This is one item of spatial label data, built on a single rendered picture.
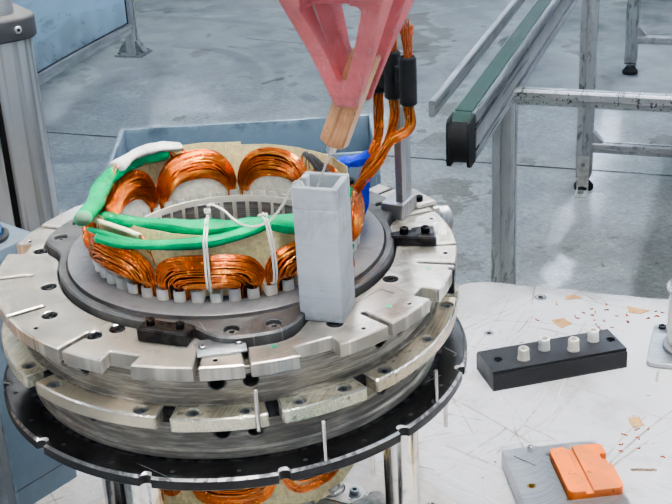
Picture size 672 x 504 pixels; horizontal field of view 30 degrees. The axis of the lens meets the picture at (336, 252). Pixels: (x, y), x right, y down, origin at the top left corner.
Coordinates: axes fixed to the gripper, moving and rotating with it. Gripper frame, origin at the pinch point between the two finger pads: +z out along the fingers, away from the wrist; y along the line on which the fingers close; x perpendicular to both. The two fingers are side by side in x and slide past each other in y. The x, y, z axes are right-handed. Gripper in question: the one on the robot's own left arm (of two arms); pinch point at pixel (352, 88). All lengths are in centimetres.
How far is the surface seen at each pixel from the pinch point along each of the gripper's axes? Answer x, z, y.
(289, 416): 2.9, 19.3, -4.2
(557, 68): 104, 85, 415
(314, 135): 25, 15, 44
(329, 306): 2.2, 13.8, 0.4
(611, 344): -2, 39, 58
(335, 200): 1.3, 6.7, -0.2
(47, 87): 292, 87, 336
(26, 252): 27.4, 14.1, 2.7
